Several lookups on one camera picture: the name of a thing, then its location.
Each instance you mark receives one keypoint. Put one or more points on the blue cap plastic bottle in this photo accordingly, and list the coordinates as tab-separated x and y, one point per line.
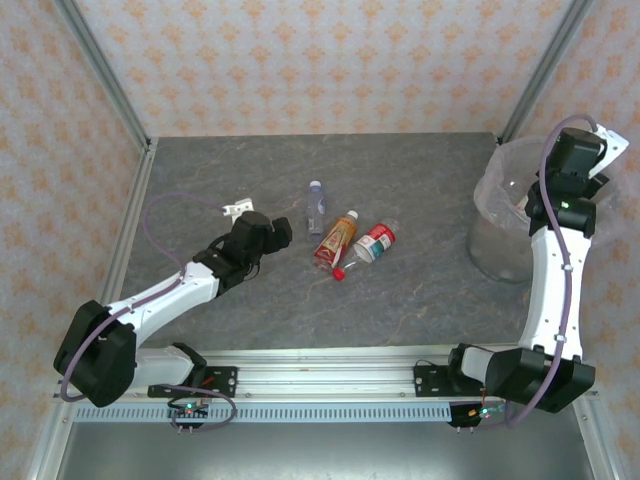
316	207

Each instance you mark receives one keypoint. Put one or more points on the orange label plastic bottle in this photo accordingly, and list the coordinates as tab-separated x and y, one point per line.
335	242

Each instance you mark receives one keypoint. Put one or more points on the red cap red label bottle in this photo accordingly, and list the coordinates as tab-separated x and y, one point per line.
375	240

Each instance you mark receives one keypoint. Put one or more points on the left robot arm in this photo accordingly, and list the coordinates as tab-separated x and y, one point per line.
160	300

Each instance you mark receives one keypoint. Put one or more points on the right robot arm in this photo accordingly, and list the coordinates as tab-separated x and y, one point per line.
550	290

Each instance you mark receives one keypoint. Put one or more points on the white trash bin with liner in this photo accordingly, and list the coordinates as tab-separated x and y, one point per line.
607	220

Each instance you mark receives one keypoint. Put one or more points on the small controller board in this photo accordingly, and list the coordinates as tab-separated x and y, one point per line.
190	411
482	412

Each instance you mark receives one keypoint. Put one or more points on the grey metal panel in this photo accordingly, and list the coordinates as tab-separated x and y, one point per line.
325	450

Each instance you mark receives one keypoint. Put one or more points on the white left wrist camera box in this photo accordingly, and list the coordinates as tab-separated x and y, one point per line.
242	205

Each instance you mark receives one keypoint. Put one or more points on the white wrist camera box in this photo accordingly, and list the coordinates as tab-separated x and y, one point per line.
612	145
242	205

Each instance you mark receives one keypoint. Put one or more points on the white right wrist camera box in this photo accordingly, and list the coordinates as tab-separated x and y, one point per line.
612	145

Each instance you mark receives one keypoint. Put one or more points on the aluminium frame post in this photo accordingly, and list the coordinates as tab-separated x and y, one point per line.
105	75
545	70

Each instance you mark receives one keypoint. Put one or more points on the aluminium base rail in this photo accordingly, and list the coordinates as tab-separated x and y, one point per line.
325	375

